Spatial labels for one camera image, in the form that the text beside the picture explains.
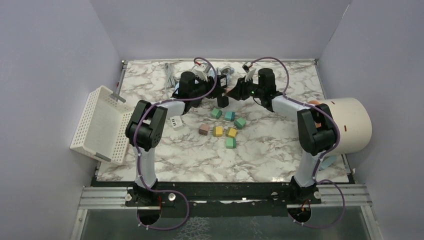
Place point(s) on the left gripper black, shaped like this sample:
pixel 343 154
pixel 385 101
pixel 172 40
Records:
pixel 209 85

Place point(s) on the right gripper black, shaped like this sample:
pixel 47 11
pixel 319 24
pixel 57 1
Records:
pixel 239 92

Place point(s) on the teal adapter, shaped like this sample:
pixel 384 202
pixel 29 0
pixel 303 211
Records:
pixel 229 116

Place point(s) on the green plug adapter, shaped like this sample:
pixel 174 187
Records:
pixel 240 123
pixel 216 113

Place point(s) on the white power strip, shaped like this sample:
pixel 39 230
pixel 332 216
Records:
pixel 176 122

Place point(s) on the yellow plug adapter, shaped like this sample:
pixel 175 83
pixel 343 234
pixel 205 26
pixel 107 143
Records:
pixel 218 131

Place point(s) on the pink plug adapter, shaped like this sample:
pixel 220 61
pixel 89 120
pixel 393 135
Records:
pixel 204 129

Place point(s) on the black power strip front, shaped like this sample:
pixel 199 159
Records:
pixel 220 91

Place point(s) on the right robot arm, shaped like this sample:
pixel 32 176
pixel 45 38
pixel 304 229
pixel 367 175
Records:
pixel 317 132

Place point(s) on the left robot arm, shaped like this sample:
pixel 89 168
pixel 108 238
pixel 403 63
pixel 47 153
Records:
pixel 146 125

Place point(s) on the white perforated plastic basket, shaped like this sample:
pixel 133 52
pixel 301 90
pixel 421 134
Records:
pixel 101 131

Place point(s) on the light blue small object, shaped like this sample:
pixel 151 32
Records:
pixel 327 162

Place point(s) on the cream cylinder with orange lid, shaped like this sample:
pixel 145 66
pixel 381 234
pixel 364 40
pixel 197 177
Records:
pixel 353 122

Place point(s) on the aluminium rail base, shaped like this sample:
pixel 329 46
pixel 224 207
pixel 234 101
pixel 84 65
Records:
pixel 109 198

